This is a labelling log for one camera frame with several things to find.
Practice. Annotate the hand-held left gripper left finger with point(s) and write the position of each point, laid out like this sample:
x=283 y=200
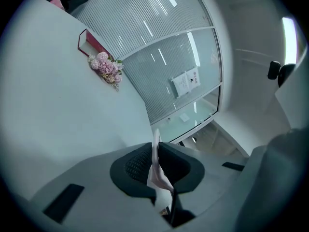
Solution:
x=130 y=173

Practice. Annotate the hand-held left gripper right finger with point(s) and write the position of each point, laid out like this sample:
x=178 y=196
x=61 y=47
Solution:
x=181 y=170

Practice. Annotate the white calculator with pink keys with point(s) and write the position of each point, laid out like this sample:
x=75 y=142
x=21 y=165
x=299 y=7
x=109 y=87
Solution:
x=157 y=178

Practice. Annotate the small paper on glass door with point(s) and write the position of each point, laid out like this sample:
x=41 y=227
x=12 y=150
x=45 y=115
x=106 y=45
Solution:
x=184 y=117

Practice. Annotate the white notice sheet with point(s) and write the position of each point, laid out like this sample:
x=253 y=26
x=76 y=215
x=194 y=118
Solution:
x=186 y=81

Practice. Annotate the pink flower bunch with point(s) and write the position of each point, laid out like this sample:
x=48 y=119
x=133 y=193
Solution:
x=106 y=65

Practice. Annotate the white square table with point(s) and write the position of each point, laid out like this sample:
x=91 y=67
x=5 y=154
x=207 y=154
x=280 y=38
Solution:
x=48 y=93

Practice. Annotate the red hardcover book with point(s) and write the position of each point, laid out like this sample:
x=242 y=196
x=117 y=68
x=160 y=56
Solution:
x=95 y=41

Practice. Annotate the ceiling light strip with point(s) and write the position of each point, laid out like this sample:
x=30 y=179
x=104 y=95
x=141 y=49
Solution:
x=289 y=40

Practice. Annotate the black head-worn camera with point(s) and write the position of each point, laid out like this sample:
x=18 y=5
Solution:
x=275 y=70

